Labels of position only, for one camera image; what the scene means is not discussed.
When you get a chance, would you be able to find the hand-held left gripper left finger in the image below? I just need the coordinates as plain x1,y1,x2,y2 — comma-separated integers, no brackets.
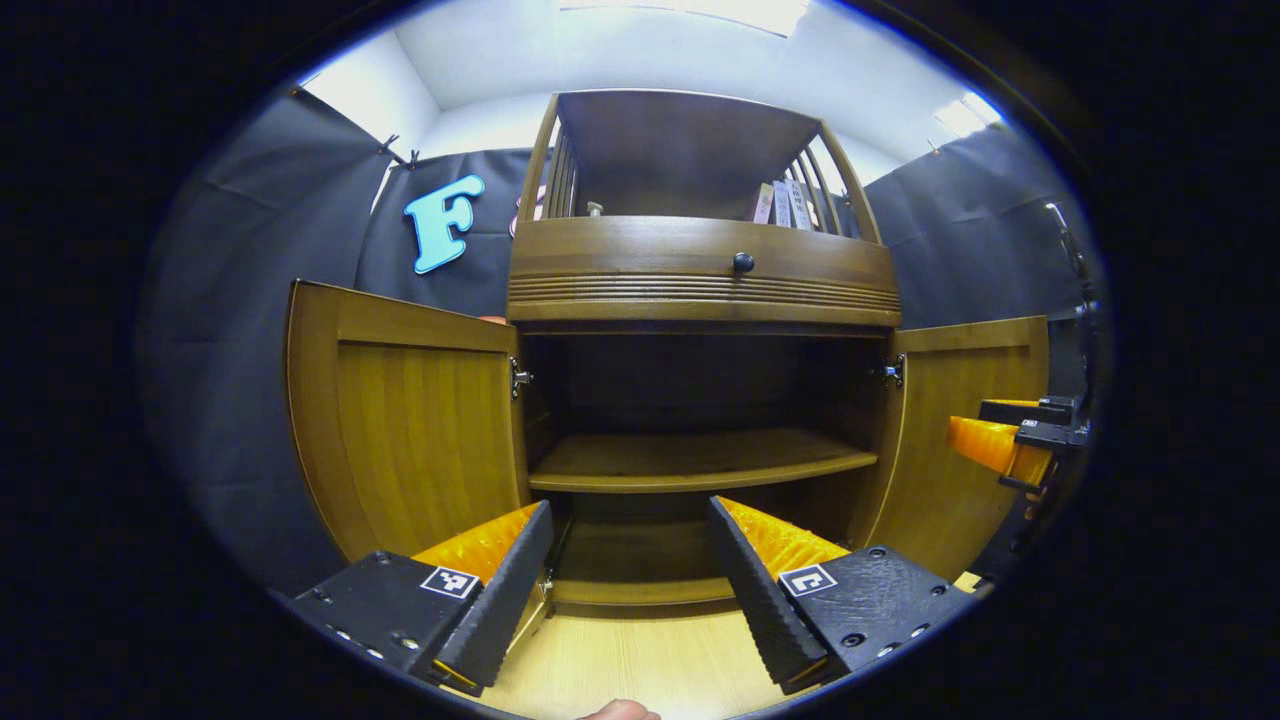
283,500,555,698

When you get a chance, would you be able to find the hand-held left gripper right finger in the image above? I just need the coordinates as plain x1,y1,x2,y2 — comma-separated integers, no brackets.
707,495,979,696

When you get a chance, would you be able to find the wooden cabinet door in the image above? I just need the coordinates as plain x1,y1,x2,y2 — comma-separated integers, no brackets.
868,316,1051,583
285,280,531,563

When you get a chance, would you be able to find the wooden inner shelf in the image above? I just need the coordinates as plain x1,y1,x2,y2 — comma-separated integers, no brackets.
528,430,879,494

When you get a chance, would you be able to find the ceiling light panel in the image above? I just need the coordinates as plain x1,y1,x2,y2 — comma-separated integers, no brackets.
935,92,1004,139

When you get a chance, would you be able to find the black backdrop cloth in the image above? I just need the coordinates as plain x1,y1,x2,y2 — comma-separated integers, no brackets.
135,90,1101,601

